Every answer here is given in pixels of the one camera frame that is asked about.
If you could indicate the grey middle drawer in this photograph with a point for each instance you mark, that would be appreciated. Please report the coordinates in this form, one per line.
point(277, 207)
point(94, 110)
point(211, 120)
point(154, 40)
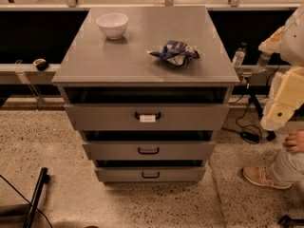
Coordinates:
point(145, 150)

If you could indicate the clear plastic bottle left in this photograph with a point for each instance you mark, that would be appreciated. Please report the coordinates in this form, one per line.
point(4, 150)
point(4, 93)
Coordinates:
point(239, 56)

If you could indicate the clear plastic bottle right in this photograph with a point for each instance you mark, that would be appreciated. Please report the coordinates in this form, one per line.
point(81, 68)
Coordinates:
point(263, 61)

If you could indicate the grey bottom drawer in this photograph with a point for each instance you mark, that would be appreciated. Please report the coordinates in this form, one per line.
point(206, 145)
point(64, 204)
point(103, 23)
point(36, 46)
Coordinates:
point(150, 174)

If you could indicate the black object bottom right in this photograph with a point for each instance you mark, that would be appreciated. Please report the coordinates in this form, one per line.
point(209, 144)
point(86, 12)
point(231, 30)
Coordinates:
point(287, 222)

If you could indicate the crumpled blue chip bag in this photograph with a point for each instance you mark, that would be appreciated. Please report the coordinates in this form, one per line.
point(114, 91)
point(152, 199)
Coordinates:
point(177, 53)

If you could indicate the grey drawer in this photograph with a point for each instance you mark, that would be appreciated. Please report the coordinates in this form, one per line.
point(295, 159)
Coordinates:
point(147, 116)
point(150, 174)
point(145, 150)

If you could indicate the light trouser leg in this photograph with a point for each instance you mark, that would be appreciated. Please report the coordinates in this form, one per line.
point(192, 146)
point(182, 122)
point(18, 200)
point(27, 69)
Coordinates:
point(287, 168)

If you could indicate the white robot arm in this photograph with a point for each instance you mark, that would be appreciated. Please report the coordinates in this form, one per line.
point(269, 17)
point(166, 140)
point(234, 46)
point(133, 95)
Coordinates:
point(288, 40)

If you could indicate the yellow black tape measure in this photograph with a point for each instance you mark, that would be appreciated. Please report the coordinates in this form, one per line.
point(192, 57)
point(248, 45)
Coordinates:
point(41, 64)

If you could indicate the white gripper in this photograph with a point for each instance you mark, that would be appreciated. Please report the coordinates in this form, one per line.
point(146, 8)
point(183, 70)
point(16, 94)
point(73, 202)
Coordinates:
point(294, 43)

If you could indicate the person's hand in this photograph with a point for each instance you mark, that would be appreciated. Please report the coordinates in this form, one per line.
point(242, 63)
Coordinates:
point(294, 142)

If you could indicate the grey top drawer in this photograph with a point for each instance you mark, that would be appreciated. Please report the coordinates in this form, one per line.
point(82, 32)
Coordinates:
point(147, 116)

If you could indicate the grey drawer cabinet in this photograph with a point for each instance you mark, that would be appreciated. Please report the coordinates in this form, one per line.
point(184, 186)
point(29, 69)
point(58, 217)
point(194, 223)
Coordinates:
point(97, 70)

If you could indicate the black power adapter with cable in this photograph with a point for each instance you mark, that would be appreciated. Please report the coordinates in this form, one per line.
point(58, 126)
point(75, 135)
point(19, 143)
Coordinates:
point(249, 133)

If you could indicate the white bowl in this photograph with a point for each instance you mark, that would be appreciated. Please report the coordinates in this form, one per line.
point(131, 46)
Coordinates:
point(113, 25)

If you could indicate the beige sneaker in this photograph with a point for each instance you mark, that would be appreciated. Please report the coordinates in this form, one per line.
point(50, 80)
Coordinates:
point(260, 176)

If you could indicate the black stand bar left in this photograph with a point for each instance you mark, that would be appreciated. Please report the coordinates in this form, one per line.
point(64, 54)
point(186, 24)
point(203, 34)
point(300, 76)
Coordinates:
point(33, 205)

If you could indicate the clear plastic bottle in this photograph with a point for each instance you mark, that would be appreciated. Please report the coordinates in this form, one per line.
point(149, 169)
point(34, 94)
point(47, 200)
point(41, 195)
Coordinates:
point(263, 61)
point(239, 56)

